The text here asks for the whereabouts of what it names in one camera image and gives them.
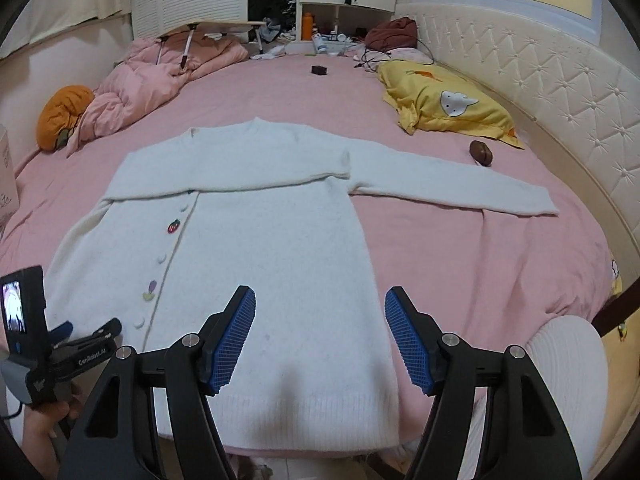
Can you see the orange pumpkin cushion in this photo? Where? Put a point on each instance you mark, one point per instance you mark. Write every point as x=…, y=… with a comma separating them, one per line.
x=60, y=110

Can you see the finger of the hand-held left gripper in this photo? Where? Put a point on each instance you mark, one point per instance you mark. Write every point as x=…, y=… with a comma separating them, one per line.
x=62, y=331
x=102, y=335

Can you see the pink duvet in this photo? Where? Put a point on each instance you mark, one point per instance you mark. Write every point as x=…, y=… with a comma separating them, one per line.
x=145, y=80

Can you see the cardboard box with writing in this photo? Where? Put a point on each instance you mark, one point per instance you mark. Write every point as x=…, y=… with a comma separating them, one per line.
x=7, y=185

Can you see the white tufted headboard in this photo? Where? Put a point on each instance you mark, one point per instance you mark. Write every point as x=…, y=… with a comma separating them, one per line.
x=550, y=70

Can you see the white knit cardigan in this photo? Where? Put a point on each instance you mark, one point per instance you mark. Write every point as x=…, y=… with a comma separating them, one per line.
x=280, y=240

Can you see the person's left hand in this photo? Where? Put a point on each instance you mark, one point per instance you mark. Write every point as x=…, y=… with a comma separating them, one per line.
x=45, y=430

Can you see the pink bed sheet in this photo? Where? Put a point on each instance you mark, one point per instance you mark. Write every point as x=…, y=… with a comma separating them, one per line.
x=450, y=250

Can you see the orange bottle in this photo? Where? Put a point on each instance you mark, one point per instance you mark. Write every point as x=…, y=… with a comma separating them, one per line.
x=307, y=27

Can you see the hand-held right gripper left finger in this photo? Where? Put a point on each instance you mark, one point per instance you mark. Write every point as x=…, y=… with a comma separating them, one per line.
x=235, y=340

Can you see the small black box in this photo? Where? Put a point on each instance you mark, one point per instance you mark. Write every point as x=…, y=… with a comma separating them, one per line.
x=318, y=70

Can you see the maroon bag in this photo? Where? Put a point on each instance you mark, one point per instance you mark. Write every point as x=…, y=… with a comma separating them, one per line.
x=392, y=34

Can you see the small brown plush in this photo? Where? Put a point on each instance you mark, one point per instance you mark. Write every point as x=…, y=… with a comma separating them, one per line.
x=482, y=153

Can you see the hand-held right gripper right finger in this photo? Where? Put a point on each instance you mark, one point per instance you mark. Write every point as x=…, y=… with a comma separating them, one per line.
x=407, y=340

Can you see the folding lap table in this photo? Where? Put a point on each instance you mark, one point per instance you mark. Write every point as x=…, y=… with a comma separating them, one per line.
x=220, y=25

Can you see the yellow rabbit print pillow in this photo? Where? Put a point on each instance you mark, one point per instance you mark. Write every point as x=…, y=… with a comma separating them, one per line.
x=440, y=105

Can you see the person's right leg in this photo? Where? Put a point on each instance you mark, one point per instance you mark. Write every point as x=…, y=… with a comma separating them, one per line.
x=570, y=370

